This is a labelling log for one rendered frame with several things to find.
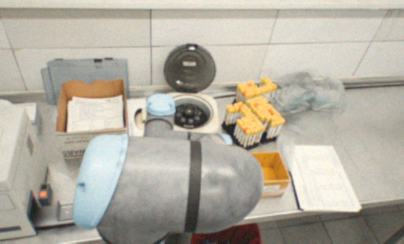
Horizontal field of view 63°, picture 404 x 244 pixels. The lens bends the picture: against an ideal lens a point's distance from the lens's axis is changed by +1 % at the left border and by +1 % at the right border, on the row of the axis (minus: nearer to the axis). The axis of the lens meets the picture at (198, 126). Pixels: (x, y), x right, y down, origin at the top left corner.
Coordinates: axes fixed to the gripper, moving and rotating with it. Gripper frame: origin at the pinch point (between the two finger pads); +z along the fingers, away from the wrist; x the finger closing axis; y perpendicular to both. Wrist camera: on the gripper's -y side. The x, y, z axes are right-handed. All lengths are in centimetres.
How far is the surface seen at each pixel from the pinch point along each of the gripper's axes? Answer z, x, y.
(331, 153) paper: 8, -73, 9
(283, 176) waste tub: 3.1, -45.0, -1.6
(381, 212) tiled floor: 97, -156, 18
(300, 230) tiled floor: 97, -94, 16
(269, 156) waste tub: 1.7, -43.0, 7.1
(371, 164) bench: 9, -89, 2
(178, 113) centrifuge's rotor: -1.1, -12.6, 32.0
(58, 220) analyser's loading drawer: 4.8, 31.8, -4.1
